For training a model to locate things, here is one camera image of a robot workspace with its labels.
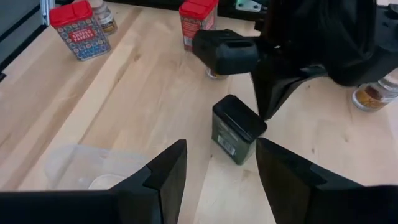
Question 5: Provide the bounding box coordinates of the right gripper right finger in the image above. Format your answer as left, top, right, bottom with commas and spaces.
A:
256, 137, 398, 224

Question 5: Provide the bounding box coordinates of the paprika tin red lid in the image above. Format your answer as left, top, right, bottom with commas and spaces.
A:
178, 0, 220, 52
49, 0, 112, 62

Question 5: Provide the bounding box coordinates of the clear plastic bin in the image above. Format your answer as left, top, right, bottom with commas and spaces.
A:
42, 144, 153, 191

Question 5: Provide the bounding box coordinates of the silver aluminium extrusion bar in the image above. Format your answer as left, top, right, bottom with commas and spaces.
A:
39, 0, 56, 26

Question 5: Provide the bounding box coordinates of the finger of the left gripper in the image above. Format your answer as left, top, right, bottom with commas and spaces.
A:
192, 28, 328, 121

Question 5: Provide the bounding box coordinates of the green spice tin black lid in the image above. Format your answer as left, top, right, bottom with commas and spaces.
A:
211, 94, 268, 166

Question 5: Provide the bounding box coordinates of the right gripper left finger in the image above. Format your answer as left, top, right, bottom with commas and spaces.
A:
0, 139, 188, 224

